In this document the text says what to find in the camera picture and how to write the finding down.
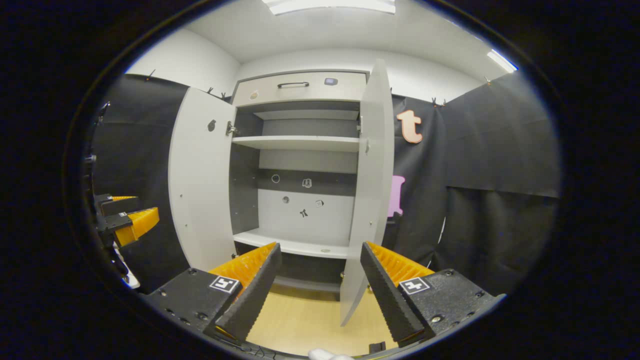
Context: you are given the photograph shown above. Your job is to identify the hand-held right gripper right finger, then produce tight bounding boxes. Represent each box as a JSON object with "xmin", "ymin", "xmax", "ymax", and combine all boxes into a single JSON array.
[{"xmin": 360, "ymin": 240, "xmax": 506, "ymax": 348}]

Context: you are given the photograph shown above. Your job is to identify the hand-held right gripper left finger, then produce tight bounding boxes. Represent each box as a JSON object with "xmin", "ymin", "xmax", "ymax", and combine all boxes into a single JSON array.
[{"xmin": 140, "ymin": 242, "xmax": 283, "ymax": 347}]

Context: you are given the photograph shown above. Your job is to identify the grey shoe cabinet door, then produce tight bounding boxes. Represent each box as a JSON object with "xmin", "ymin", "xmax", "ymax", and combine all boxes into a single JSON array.
[
  {"xmin": 168, "ymin": 86, "xmax": 237, "ymax": 273},
  {"xmin": 340, "ymin": 59, "xmax": 396, "ymax": 327}
]

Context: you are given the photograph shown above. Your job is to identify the grey double-door shoe cabinet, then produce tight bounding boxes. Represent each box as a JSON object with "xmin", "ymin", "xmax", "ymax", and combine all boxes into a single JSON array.
[{"xmin": 227, "ymin": 70, "xmax": 371, "ymax": 301}]

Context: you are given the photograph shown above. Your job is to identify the white cabinet shelf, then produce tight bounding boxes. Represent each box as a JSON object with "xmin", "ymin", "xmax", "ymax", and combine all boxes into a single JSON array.
[
  {"xmin": 231, "ymin": 135, "xmax": 361, "ymax": 153},
  {"xmin": 233, "ymin": 228, "xmax": 351, "ymax": 259}
]

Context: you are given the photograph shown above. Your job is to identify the grey cabinet drawer front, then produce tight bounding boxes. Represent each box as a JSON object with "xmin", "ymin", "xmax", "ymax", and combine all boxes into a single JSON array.
[{"xmin": 233, "ymin": 71, "xmax": 368, "ymax": 107}]

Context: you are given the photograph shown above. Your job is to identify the black backdrop cloth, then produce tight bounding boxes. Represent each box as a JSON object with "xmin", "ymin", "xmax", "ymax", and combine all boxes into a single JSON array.
[{"xmin": 90, "ymin": 72, "xmax": 562, "ymax": 296}]

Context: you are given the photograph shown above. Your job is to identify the ceiling light panel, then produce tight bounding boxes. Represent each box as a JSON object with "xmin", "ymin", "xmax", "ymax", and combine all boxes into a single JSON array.
[
  {"xmin": 262, "ymin": 0, "xmax": 397, "ymax": 16},
  {"xmin": 487, "ymin": 49, "xmax": 519, "ymax": 74}
]

